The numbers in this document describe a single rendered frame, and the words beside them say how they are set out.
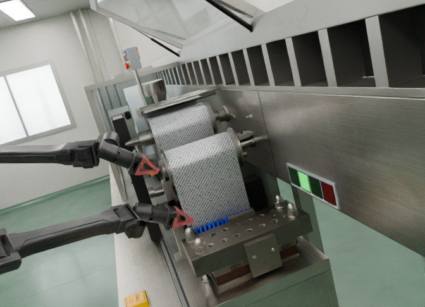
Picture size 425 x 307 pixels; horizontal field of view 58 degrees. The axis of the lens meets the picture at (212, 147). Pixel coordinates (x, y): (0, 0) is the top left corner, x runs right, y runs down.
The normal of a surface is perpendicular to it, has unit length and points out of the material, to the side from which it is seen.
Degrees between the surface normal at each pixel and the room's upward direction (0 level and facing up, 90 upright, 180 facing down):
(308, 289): 90
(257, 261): 90
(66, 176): 90
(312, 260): 0
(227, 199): 90
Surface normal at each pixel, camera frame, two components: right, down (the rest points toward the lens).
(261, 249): 0.27, 0.16
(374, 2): -0.93, 0.30
